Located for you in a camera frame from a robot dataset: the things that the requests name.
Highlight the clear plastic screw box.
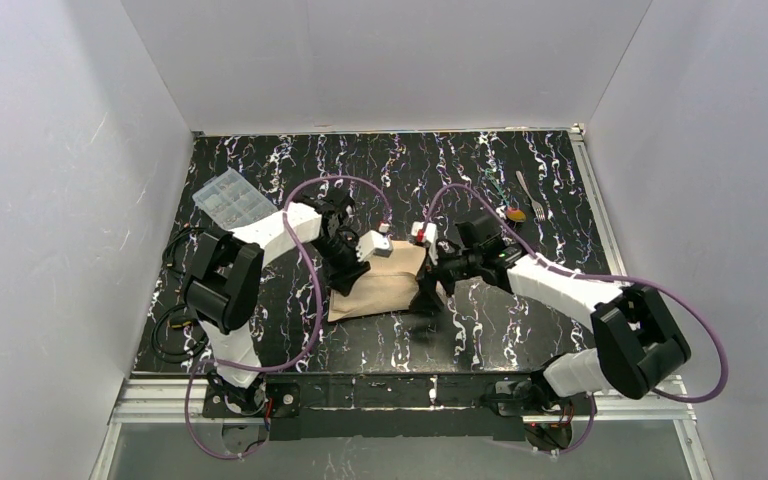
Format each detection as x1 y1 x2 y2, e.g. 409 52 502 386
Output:
192 169 277 231

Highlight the aluminium frame rail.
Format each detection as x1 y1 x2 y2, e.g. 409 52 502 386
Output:
112 374 696 423

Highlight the purple cable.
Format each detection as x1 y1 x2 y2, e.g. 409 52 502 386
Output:
183 174 395 462
420 183 731 458

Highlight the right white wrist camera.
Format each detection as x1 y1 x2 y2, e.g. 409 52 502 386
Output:
409 221 438 248

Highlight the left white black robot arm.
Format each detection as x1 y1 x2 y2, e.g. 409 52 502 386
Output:
183 188 370 389

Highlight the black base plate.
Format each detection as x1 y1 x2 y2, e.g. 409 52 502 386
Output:
484 379 597 420
202 377 301 419

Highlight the beige cloth napkin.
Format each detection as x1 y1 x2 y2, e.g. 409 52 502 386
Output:
327 241 426 323

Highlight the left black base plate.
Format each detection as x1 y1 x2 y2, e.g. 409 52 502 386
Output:
202 377 301 419

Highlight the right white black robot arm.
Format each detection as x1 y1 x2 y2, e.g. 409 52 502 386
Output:
410 216 691 400

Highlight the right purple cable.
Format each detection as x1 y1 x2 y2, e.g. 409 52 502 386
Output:
420 183 731 458

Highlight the black coiled cable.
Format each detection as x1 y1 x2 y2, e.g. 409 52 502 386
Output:
150 225 216 366

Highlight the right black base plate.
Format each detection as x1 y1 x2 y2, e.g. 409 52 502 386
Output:
484 379 597 420

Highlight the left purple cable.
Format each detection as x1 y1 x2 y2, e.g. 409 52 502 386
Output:
183 174 395 462

